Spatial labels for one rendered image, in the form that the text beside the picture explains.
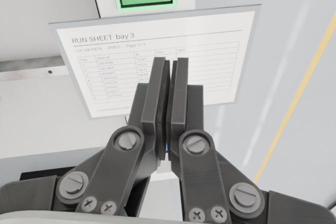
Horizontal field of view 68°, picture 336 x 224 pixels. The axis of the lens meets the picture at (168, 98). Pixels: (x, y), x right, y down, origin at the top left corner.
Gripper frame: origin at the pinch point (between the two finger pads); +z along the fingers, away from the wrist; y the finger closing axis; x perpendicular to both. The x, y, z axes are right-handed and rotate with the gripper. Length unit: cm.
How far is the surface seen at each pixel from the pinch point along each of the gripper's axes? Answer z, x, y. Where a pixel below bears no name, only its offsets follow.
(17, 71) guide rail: 21.4, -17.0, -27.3
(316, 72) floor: 133, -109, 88
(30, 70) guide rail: 21.8, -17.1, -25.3
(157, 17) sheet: 15.1, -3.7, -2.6
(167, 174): 15.4, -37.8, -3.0
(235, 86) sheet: 17.1, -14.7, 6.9
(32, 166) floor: 86, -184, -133
